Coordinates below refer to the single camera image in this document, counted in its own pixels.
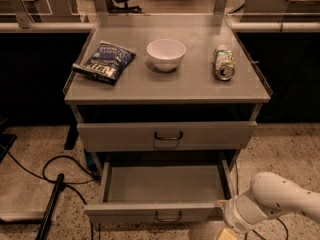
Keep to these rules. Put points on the black desk leg bar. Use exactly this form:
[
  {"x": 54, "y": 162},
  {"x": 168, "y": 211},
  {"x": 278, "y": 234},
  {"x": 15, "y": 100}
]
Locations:
[{"x": 46, "y": 220}]

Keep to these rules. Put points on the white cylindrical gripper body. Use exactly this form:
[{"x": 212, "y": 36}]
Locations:
[{"x": 235, "y": 216}]

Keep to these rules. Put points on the grey drawer cabinet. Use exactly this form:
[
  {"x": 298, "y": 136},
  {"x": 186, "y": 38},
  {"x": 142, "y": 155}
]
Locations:
[{"x": 189, "y": 93}]

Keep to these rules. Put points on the blue chip bag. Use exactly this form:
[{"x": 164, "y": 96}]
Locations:
[{"x": 107, "y": 63}]

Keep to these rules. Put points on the grey top drawer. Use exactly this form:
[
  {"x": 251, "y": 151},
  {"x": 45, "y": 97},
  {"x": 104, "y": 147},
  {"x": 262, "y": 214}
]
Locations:
[{"x": 103, "y": 137}]

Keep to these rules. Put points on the grey drawer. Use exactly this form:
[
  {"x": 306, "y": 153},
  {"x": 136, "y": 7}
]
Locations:
[
  {"x": 162, "y": 194},
  {"x": 103, "y": 137}
]

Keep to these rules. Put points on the white bowl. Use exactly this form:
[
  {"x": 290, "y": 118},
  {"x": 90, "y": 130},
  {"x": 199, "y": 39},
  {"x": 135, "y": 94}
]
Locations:
[{"x": 166, "y": 54}]

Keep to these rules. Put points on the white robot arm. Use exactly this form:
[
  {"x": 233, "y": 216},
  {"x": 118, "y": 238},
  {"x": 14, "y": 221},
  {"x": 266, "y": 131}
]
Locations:
[{"x": 268, "y": 197}]

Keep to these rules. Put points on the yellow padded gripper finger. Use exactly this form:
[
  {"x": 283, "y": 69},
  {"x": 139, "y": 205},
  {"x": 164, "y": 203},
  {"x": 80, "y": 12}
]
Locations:
[{"x": 227, "y": 234}]

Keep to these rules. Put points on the green soda can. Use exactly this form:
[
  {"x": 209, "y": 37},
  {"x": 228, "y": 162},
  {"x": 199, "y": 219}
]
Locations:
[{"x": 224, "y": 64}]

